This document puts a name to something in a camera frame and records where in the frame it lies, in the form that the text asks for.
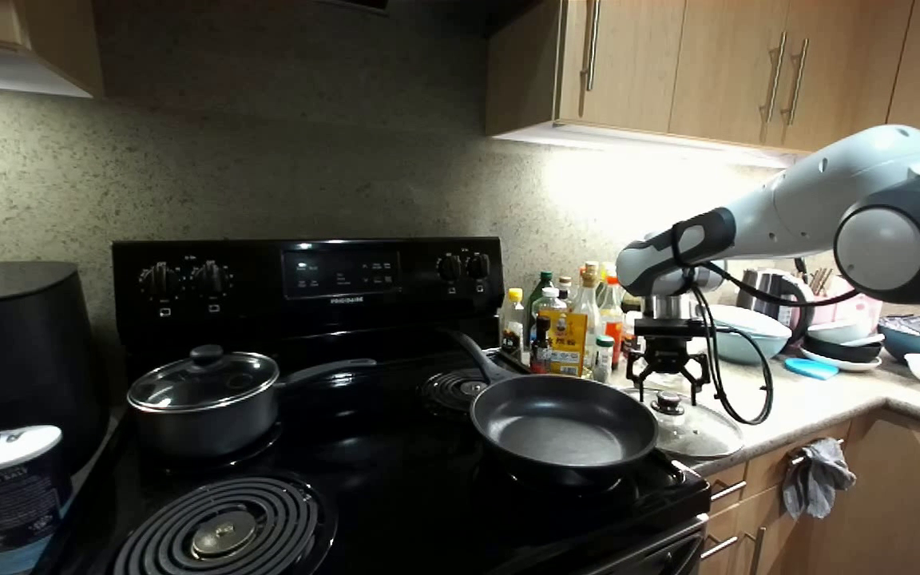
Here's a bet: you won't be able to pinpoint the white lidded canister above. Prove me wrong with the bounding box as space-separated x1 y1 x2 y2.
0 425 72 575

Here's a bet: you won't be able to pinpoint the black saucepan with glass lid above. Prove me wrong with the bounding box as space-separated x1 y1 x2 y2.
126 344 375 461

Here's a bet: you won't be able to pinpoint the yellow label oil bottle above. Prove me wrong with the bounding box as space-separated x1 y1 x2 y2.
531 289 588 376

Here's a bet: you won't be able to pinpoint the green cap spice jar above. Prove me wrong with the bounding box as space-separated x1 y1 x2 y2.
592 333 614 385

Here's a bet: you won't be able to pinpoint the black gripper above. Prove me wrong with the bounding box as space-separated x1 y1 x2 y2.
628 296 713 407

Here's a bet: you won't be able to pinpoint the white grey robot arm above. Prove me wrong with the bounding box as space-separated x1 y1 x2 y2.
617 124 920 304

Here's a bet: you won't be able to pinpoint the light blue stacked bowls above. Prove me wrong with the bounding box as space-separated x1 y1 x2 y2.
713 304 791 363

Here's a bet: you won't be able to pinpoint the stacked dark plates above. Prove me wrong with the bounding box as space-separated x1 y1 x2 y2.
802 323 886 371

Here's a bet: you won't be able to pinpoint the upper wooden cabinets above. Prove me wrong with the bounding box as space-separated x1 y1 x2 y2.
487 0 920 150

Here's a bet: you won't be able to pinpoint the black electric stove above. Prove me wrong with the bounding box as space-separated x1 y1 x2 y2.
36 237 709 575

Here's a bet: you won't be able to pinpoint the black frying pan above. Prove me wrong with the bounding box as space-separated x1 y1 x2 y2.
449 333 658 486

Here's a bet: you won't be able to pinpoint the black electric kettle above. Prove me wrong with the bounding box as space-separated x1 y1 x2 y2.
737 268 815 343

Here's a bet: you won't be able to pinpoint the black air fryer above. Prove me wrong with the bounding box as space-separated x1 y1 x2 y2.
0 263 109 467

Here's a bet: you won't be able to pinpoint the lower cabinet drawers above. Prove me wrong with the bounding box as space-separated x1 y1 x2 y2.
700 409 920 575

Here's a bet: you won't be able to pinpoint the glass lid with black knob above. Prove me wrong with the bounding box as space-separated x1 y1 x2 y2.
645 393 743 461

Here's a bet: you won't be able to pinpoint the grey hanging dish towel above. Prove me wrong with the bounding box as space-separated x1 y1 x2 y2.
780 438 857 521

